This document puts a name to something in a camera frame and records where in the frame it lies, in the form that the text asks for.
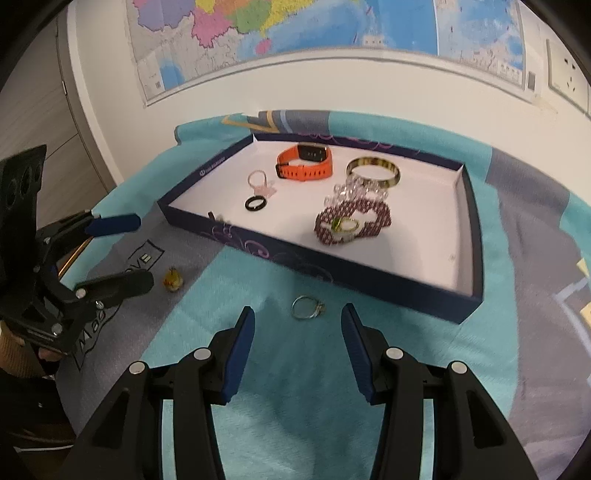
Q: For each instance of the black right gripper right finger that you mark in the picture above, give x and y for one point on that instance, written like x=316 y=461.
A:
x=472 y=437

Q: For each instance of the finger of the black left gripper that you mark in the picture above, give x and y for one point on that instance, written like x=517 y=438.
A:
x=112 y=290
x=106 y=226

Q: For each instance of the white wall socket panel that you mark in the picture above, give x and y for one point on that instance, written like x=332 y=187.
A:
x=565 y=77

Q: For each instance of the left hand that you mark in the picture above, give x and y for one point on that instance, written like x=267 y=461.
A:
x=20 y=360

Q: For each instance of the dark blue shallow box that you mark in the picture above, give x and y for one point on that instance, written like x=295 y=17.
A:
x=417 y=245

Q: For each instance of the grey wooden door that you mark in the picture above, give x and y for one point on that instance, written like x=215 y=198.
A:
x=40 y=104

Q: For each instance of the orange smart watch band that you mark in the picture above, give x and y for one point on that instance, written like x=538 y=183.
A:
x=305 y=162

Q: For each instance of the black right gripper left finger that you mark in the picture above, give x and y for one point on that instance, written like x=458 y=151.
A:
x=123 y=437

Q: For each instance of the tortoiseshell bangle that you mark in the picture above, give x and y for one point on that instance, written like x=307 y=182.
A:
x=374 y=171

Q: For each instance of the colourful wall map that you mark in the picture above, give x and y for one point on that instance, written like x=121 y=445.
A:
x=177 y=44

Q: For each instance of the teal grey bed sheet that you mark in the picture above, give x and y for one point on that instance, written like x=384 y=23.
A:
x=338 y=296

